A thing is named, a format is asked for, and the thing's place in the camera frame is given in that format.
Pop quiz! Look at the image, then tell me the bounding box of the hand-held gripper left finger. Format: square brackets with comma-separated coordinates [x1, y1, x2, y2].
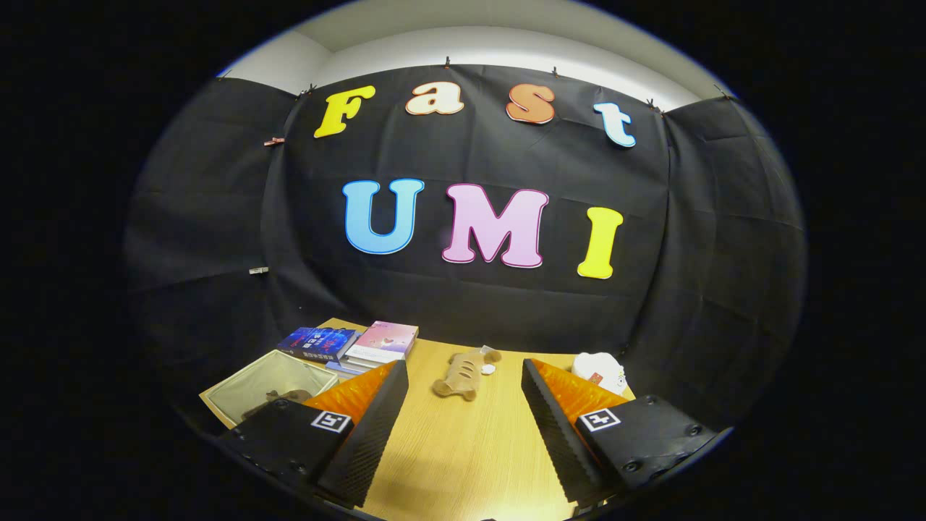
[216, 360, 410, 509]

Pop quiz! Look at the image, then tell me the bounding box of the white book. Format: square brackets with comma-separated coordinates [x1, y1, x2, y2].
[340, 353, 406, 370]

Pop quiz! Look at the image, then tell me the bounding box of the white plush toy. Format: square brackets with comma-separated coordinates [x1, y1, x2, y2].
[572, 352, 627, 396]

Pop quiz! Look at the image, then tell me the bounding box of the green fabric storage box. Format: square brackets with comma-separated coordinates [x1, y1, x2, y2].
[200, 350, 341, 429]

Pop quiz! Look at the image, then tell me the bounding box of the pink book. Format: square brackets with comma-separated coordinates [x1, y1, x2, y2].
[344, 321, 420, 363]

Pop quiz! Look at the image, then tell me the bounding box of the brown fuzzy shoe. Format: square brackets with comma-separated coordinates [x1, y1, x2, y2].
[242, 389, 313, 420]

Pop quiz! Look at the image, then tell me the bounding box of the tan plush toy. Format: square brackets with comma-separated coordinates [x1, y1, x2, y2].
[433, 346, 503, 402]

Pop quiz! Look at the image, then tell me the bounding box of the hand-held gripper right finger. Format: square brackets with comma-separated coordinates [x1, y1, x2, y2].
[521, 357, 733, 507]

